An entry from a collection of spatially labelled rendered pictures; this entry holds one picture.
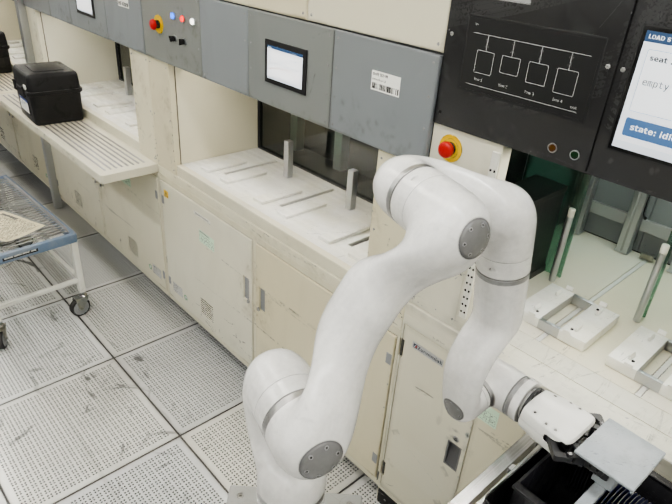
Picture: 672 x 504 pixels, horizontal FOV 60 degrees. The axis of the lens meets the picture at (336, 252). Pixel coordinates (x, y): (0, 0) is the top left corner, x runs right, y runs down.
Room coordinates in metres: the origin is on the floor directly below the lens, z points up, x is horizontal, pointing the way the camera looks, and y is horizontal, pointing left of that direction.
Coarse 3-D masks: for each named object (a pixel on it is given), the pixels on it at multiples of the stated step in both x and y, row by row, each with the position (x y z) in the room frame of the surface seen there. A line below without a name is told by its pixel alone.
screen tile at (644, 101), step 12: (648, 60) 1.08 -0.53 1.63; (660, 60) 1.07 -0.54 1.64; (648, 72) 1.08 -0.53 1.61; (660, 72) 1.06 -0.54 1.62; (636, 96) 1.08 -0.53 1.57; (648, 96) 1.07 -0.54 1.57; (660, 96) 1.05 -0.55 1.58; (636, 108) 1.08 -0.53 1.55; (648, 108) 1.06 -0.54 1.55; (660, 108) 1.05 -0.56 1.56
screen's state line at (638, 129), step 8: (632, 120) 1.08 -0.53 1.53; (640, 120) 1.07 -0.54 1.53; (624, 128) 1.08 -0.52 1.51; (632, 128) 1.07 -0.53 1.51; (640, 128) 1.06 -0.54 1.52; (648, 128) 1.05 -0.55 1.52; (656, 128) 1.04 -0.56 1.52; (664, 128) 1.04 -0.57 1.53; (632, 136) 1.07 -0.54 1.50; (640, 136) 1.06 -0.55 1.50; (648, 136) 1.05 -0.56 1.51; (656, 136) 1.04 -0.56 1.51; (664, 136) 1.03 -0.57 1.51; (664, 144) 1.03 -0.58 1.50
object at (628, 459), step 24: (600, 432) 0.73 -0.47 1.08; (624, 432) 0.73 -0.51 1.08; (600, 456) 0.67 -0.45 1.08; (624, 456) 0.68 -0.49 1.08; (648, 456) 0.68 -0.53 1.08; (528, 480) 0.71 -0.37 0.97; (552, 480) 0.80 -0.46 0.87; (576, 480) 0.80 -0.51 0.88; (600, 480) 0.68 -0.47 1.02; (624, 480) 0.63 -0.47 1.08; (648, 480) 0.73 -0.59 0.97
